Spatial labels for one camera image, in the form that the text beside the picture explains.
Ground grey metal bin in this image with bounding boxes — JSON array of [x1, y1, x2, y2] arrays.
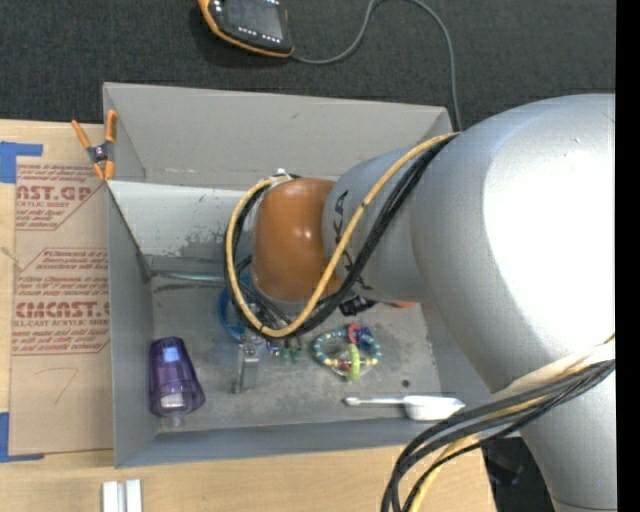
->
[[102, 82, 494, 469]]

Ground purple clear plastic cup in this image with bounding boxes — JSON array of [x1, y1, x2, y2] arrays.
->
[[147, 336, 207, 427]]

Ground white measuring scoop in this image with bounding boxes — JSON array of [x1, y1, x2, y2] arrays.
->
[[343, 394, 467, 422]]

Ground brown cardboard board, red print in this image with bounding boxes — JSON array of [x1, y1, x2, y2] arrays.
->
[[0, 118, 116, 464]]

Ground blue ring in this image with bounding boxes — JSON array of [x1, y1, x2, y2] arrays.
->
[[217, 283, 253, 342]]

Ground colourful ring rattle toy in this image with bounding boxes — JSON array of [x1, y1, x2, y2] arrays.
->
[[310, 322, 384, 383]]

